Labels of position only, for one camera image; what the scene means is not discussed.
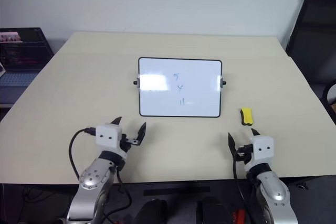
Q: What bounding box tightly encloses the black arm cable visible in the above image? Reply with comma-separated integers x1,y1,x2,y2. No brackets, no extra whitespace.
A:
69,126,132,221
232,154,253,209

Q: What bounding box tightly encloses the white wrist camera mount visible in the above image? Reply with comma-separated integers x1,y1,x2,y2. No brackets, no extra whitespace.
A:
246,134,275,169
95,123,123,157

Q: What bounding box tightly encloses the open dark laptop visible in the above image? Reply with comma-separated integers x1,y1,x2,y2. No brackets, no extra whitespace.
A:
0,27,55,104

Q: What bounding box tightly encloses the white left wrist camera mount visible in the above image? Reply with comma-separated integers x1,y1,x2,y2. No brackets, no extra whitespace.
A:
95,123,123,157

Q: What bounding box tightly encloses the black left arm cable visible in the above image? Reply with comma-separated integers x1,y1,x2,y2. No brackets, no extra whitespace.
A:
69,126,132,221

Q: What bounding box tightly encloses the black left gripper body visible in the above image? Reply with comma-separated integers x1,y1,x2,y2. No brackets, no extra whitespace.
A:
119,132,139,154

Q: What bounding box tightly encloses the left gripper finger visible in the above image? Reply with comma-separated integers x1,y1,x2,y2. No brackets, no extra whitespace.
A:
110,115,123,128
134,122,148,146

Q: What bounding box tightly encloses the yellow black board eraser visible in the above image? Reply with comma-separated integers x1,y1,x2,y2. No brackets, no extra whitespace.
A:
239,107,255,126

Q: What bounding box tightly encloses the white framed whiteboard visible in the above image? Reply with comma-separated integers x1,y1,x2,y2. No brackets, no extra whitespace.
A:
133,56,228,118

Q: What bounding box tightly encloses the small red object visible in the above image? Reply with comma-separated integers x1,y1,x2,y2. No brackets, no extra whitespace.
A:
232,209,247,224

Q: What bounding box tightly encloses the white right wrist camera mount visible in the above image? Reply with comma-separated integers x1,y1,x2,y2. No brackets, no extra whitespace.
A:
246,134,275,169

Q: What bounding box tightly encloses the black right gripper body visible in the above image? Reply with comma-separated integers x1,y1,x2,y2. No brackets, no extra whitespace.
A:
235,142,254,163

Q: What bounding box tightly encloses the dark rounded shape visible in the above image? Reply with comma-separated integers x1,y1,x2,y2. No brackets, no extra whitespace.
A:
134,198,169,224

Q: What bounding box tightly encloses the black office chair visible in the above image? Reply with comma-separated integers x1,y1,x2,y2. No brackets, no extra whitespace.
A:
285,0,336,86

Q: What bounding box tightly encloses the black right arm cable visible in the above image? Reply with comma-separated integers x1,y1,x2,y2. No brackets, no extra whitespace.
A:
232,154,253,209

